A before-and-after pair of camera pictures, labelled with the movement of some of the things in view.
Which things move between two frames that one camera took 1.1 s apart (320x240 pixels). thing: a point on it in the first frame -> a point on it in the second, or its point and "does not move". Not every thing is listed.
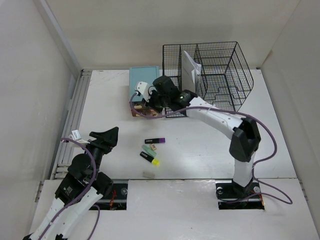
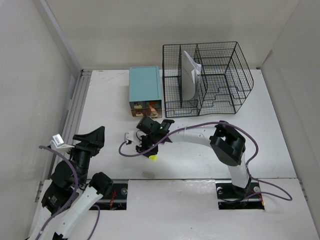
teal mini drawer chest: [148, 74] does not move
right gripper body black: [157, 103] -> [146, 142]
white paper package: [191, 73] does not move
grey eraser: [148, 175] does not move
